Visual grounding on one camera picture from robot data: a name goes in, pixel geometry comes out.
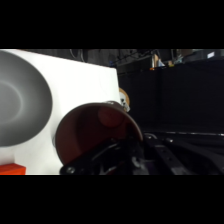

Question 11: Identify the brown plastic cup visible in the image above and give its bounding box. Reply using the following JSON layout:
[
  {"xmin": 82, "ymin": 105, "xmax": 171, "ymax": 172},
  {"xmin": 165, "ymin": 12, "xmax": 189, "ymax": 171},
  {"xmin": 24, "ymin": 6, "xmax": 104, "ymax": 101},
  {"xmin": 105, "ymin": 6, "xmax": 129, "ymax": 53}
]
[{"xmin": 54, "ymin": 101, "xmax": 145, "ymax": 168}]

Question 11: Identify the grey bowl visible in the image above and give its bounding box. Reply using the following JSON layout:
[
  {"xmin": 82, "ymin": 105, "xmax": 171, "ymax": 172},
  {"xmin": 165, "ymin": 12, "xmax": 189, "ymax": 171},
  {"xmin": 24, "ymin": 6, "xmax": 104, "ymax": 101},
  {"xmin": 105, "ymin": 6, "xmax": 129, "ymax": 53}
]
[{"xmin": 0, "ymin": 49, "xmax": 54, "ymax": 148}]

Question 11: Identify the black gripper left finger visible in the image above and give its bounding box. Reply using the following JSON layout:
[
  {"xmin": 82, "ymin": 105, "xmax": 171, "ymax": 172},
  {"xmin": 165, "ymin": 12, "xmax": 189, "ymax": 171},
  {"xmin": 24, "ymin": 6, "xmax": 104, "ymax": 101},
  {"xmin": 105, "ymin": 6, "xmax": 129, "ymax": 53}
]
[{"xmin": 59, "ymin": 137, "xmax": 145, "ymax": 176}]

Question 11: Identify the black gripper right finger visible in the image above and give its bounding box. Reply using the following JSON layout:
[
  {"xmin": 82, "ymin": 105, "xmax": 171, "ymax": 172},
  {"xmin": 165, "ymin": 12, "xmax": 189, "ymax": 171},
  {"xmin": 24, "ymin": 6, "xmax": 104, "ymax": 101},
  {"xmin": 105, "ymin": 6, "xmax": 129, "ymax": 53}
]
[{"xmin": 143, "ymin": 132, "xmax": 204, "ymax": 176}]

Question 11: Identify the black curtain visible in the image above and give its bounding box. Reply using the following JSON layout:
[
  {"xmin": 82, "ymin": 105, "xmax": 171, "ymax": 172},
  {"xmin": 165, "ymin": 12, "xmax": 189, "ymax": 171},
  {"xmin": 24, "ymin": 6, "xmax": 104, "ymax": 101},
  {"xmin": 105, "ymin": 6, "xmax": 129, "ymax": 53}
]
[{"xmin": 116, "ymin": 58, "xmax": 224, "ymax": 134}]

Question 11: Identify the red block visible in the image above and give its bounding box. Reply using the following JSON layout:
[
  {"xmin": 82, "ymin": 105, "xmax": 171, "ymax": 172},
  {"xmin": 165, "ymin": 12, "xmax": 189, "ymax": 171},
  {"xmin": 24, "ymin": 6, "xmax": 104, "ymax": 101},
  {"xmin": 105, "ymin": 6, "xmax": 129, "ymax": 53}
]
[{"xmin": 0, "ymin": 162, "xmax": 27, "ymax": 176}]

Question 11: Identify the tan and white round object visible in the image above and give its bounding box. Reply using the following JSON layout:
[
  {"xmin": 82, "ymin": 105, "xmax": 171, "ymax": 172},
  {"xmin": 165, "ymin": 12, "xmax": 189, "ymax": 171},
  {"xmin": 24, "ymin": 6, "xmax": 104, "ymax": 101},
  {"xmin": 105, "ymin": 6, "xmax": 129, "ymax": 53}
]
[{"xmin": 118, "ymin": 87, "xmax": 131, "ymax": 113}]

